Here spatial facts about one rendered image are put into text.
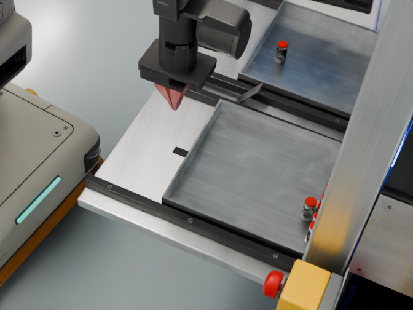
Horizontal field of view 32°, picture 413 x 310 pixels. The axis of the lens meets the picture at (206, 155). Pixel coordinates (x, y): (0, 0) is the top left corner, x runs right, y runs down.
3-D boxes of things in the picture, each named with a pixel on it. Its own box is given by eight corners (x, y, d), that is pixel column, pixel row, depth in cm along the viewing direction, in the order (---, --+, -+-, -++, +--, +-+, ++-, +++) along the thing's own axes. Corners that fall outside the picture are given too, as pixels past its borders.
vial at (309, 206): (314, 214, 127) (319, 198, 123) (310, 223, 125) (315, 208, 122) (302, 210, 127) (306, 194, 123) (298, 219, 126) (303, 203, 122)
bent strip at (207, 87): (259, 103, 143) (263, 82, 138) (253, 113, 141) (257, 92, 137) (195, 79, 146) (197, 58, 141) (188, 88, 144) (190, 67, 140)
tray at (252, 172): (386, 172, 134) (391, 160, 131) (348, 284, 118) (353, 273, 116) (218, 111, 141) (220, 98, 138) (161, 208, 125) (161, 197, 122)
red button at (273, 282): (292, 286, 106) (296, 273, 103) (282, 309, 104) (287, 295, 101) (268, 277, 107) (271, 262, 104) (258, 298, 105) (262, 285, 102)
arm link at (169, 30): (170, -20, 100) (151, 2, 96) (216, -5, 98) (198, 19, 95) (169, 19, 105) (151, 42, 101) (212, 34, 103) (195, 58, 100)
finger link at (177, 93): (180, 127, 111) (182, 83, 104) (139, 111, 113) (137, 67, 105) (198, 98, 115) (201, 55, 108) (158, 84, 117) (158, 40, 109)
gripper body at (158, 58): (199, 95, 104) (202, 56, 99) (136, 72, 106) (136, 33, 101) (217, 67, 108) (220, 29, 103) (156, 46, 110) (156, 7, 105)
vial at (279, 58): (286, 58, 152) (289, 43, 148) (283, 65, 150) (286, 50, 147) (276, 55, 152) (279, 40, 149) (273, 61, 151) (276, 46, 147)
